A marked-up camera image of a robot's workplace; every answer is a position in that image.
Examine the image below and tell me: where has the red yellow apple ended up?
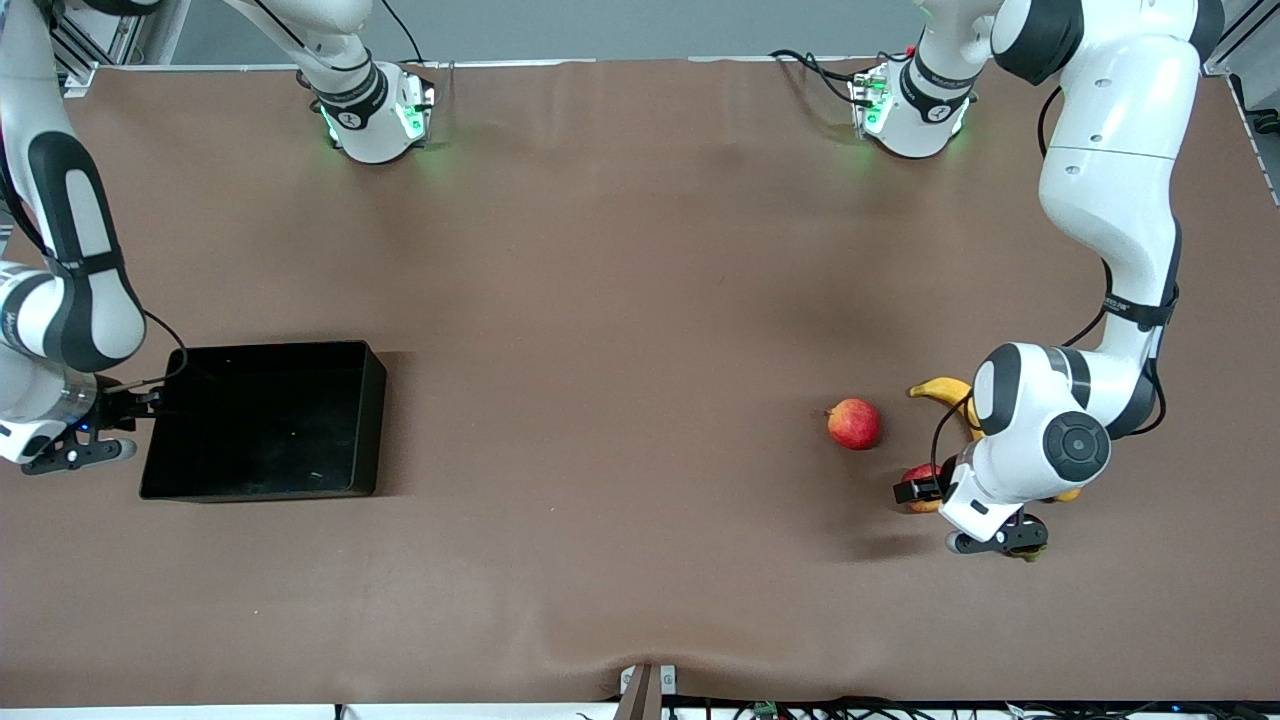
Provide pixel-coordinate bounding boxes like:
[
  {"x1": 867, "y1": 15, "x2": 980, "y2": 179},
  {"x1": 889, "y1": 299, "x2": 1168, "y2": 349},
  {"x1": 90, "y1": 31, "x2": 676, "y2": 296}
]
[{"x1": 901, "y1": 462, "x2": 949, "y2": 515}]

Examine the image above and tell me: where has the grey metal mount bracket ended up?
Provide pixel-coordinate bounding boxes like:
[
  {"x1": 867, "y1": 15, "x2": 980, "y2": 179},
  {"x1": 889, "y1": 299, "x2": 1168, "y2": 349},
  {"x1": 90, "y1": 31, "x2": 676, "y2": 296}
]
[{"x1": 612, "y1": 662, "x2": 679, "y2": 720}]

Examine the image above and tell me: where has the brown table cover mat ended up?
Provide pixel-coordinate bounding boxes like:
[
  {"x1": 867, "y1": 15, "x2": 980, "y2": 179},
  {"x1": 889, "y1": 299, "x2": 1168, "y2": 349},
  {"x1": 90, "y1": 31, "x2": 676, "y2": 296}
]
[{"x1": 0, "y1": 55, "x2": 1280, "y2": 707}]

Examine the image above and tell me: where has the aluminium frame profile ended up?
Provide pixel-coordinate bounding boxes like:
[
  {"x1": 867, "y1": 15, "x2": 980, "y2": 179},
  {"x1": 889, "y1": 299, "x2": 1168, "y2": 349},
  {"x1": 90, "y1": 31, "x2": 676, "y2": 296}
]
[
  {"x1": 45, "y1": 0, "x2": 153, "y2": 73},
  {"x1": 1205, "y1": 0, "x2": 1280, "y2": 78}
]

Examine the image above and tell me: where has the black plastic box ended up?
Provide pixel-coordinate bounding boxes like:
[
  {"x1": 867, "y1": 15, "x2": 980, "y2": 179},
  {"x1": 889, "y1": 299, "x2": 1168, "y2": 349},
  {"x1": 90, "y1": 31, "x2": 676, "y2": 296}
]
[{"x1": 139, "y1": 340, "x2": 389, "y2": 502}]

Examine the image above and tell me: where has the red pomegranate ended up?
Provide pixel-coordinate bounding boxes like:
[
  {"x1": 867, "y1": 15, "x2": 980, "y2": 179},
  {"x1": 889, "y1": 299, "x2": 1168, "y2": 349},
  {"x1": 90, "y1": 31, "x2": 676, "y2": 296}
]
[{"x1": 824, "y1": 397, "x2": 882, "y2": 451}]

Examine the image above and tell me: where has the yellow banana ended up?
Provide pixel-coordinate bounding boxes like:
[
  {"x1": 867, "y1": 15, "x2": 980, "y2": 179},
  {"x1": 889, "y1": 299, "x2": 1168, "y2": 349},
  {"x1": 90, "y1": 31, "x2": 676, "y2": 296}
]
[{"x1": 908, "y1": 376, "x2": 987, "y2": 443}]

